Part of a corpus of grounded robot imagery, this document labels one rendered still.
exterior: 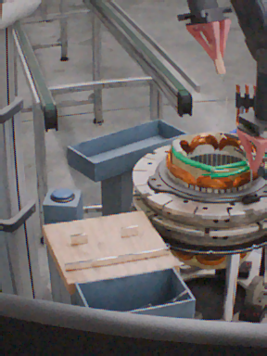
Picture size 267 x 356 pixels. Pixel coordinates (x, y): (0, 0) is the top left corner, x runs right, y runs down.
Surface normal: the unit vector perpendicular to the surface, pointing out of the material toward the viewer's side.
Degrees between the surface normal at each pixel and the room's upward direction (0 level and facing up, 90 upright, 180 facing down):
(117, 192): 90
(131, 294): 90
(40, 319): 33
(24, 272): 90
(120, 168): 90
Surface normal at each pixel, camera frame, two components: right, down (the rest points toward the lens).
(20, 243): 0.92, 0.16
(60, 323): -0.14, -0.51
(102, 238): -0.01, -0.90
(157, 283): 0.29, 0.43
